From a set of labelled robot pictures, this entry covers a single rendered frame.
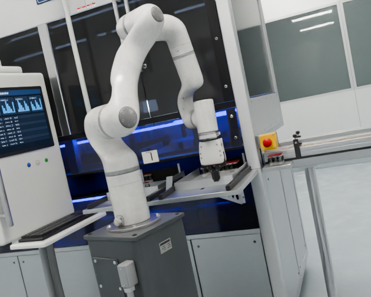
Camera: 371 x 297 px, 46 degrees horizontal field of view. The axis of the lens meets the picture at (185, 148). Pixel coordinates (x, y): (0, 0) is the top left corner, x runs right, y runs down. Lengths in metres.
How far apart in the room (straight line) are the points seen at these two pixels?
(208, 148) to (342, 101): 4.92
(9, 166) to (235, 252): 1.12
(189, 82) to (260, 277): 1.01
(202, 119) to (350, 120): 4.97
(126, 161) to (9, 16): 1.39
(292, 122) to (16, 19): 4.80
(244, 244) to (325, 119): 4.61
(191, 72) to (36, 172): 0.94
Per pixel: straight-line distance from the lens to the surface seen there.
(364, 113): 6.59
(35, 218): 2.20
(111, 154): 1.49
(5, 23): 2.64
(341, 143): 2.10
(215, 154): 1.77
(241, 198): 2.08
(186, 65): 1.72
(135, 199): 1.48
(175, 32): 1.72
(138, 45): 1.57
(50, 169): 2.30
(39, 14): 2.50
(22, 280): 2.87
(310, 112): 6.60
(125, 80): 1.51
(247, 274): 2.21
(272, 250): 2.14
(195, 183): 1.85
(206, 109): 1.75
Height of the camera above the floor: 1.20
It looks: 5 degrees down
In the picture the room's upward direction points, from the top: 12 degrees counter-clockwise
